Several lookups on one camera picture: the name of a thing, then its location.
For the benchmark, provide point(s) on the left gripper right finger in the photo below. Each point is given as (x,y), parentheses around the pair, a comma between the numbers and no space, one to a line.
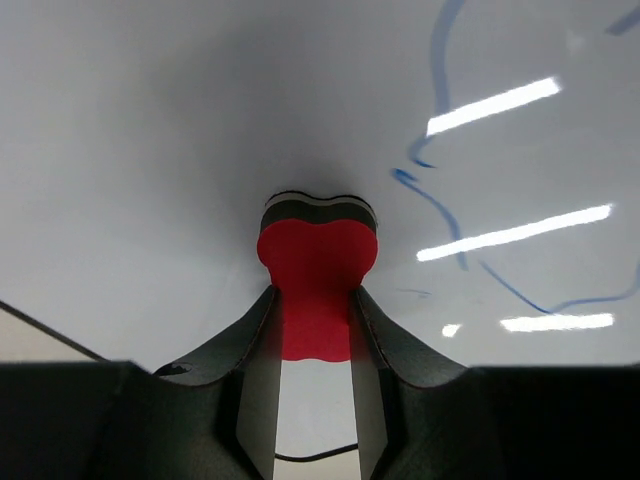
(400,392)

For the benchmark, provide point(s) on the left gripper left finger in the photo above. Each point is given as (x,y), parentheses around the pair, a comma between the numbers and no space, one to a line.
(223,412)

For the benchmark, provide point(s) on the red whiteboard eraser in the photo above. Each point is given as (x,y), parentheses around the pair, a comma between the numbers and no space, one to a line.
(317,252)

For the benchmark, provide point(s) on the white whiteboard black rim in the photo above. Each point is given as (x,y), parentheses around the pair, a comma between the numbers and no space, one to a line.
(496,141)

